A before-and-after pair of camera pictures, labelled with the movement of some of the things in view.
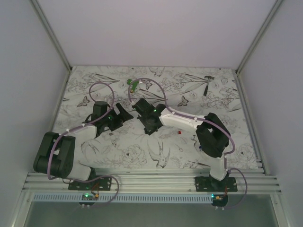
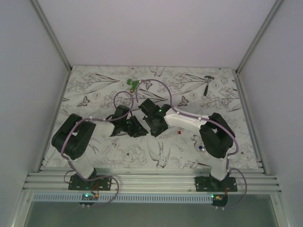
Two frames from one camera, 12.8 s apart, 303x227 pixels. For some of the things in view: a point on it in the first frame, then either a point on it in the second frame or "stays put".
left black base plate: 102,184 stays put
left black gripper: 123,117 → 141,131
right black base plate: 209,184 stays put
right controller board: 219,200 stays put
